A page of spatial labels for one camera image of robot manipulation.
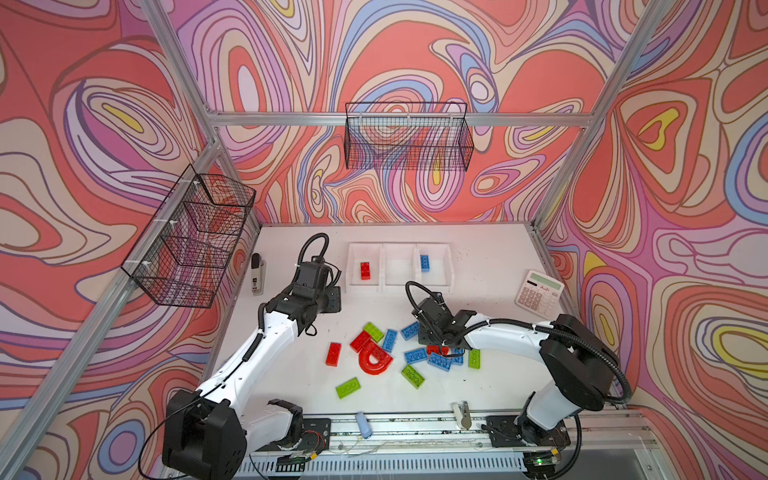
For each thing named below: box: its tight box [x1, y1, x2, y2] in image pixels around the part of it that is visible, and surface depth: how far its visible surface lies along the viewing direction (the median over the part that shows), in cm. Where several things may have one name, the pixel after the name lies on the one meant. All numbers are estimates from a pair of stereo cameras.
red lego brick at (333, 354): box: [325, 342, 342, 368], surface depth 87 cm
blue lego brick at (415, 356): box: [404, 348, 428, 364], surface depth 86 cm
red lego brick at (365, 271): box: [360, 262, 371, 281], surface depth 106 cm
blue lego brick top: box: [420, 254, 430, 273], surface depth 107 cm
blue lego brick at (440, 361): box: [427, 352, 453, 372], surface depth 86 cm
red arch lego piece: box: [350, 331, 393, 376], surface depth 87 cm
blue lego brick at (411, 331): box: [401, 321, 419, 341], surface depth 91 cm
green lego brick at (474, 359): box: [468, 349, 481, 370], surface depth 88 cm
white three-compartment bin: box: [346, 242, 455, 294], surface depth 106 cm
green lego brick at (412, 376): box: [401, 364, 425, 389], surface depth 83 cm
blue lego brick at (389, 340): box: [382, 329, 398, 353], surface depth 90 cm
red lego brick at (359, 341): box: [350, 330, 371, 353], surface depth 90 cm
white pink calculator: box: [515, 270, 565, 320], surface depth 100 cm
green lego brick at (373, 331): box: [363, 322, 384, 342], surface depth 91 cm
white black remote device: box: [251, 252, 267, 296], surface depth 103 cm
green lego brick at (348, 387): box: [335, 377, 361, 399], surface depth 82 cm
